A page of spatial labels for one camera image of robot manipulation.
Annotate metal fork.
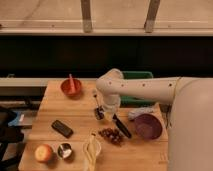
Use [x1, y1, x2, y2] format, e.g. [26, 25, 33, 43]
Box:
[92, 90, 100, 108]

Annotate small metal cup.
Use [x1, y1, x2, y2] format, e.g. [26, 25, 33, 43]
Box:
[57, 143, 72, 159]

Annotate black rectangular remote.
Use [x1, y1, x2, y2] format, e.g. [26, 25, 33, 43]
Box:
[51, 120, 73, 138]

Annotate banana in glass bowl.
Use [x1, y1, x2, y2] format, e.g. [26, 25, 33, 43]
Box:
[83, 133, 101, 171]

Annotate right window frame post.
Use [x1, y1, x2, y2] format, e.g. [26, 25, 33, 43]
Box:
[144, 0, 161, 33]

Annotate black bag with blue item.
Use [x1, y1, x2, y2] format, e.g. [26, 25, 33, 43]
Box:
[0, 106, 24, 171]

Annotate red bowl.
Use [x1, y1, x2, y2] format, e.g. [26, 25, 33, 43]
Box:
[60, 79, 82, 97]

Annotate crumpled grey cloth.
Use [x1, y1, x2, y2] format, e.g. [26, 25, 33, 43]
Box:
[128, 107, 154, 121]

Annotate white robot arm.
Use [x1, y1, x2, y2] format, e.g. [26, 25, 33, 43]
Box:
[96, 68, 213, 171]

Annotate left window frame post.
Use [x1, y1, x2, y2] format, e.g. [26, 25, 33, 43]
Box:
[81, 0, 92, 33]

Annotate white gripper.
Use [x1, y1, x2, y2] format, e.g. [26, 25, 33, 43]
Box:
[94, 94, 121, 121]

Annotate black handled brush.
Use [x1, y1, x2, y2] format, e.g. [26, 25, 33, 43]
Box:
[112, 114, 132, 138]

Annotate red yellow apple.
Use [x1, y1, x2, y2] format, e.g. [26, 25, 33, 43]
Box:
[34, 144, 53, 163]

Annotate window frame post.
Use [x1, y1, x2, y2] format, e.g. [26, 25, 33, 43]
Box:
[144, 0, 161, 33]
[81, 0, 92, 33]

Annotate bunch of dark grapes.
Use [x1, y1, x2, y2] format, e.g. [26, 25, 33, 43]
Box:
[98, 128, 123, 145]

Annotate orange carrot stick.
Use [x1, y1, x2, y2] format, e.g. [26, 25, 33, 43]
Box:
[69, 74, 75, 93]

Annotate green plastic bin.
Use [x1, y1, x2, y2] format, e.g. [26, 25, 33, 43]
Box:
[121, 71, 154, 106]

